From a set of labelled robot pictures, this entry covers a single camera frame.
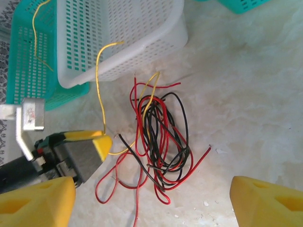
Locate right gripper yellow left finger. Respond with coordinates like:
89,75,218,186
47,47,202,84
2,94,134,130
0,176,77,227

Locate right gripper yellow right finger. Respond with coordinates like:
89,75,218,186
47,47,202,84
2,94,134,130
231,176,303,227

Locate red cable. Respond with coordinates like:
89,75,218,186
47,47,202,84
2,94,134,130
129,73,190,171
95,151,149,227

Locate black cable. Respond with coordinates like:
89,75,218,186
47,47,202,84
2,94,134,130
136,92,191,187
118,133,166,192

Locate yellow cable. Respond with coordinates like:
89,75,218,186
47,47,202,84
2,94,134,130
96,41,161,156
32,0,54,72

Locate teal plastic basket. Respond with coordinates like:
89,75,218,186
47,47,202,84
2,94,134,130
6,0,90,112
196,0,273,14

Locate white plastic basket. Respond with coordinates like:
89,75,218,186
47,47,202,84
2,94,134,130
56,0,189,89

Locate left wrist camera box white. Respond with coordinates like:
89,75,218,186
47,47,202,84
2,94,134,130
0,98,45,161

